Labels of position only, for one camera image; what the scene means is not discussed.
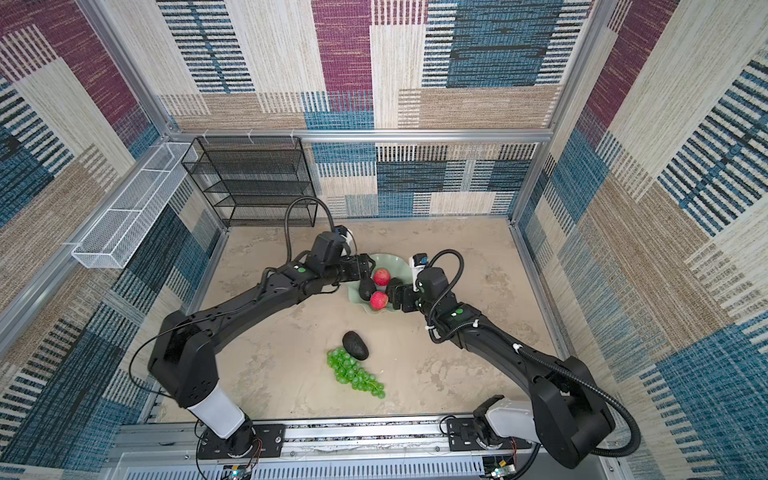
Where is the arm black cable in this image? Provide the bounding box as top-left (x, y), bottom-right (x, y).
top-left (284, 196), bottom-right (337, 262)
top-left (424, 248), bottom-right (642, 458)

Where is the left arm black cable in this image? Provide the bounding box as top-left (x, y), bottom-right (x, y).
top-left (284, 196), bottom-right (337, 262)

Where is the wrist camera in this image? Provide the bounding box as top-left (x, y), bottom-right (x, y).
top-left (305, 225), bottom-right (353, 271)
top-left (409, 253), bottom-right (429, 282)

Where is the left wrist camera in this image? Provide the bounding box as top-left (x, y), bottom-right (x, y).
top-left (305, 225), bottom-right (353, 271)

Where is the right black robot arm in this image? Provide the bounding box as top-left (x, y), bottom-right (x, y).
top-left (385, 267), bottom-right (621, 469)

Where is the black wire shelf rack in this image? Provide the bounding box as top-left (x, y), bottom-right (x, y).
top-left (181, 136), bottom-right (316, 227)

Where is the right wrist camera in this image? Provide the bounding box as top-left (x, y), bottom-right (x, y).
top-left (409, 253), bottom-right (429, 282)

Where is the green fake grape bunch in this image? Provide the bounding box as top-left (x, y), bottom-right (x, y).
top-left (326, 347), bottom-right (386, 399)

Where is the dark fake avocado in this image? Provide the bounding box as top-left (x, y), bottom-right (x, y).
top-left (342, 331), bottom-right (370, 361)
top-left (358, 278), bottom-right (377, 302)

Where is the red fake apple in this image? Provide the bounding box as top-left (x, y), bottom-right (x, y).
top-left (373, 268), bottom-right (392, 287)

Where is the red fake peach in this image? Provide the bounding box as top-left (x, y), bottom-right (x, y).
top-left (369, 291), bottom-right (389, 311)

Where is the pale green wavy fruit bowl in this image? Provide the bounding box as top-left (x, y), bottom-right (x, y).
top-left (345, 253), bottom-right (414, 315)

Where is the white mesh wall basket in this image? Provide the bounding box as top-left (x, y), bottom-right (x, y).
top-left (72, 142), bottom-right (189, 269)

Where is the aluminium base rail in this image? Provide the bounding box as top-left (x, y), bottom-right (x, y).
top-left (101, 413), bottom-right (541, 480)

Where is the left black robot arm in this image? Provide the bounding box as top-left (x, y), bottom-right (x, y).
top-left (148, 254), bottom-right (376, 452)

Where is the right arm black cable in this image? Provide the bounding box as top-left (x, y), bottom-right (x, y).
top-left (424, 248), bottom-right (642, 458)

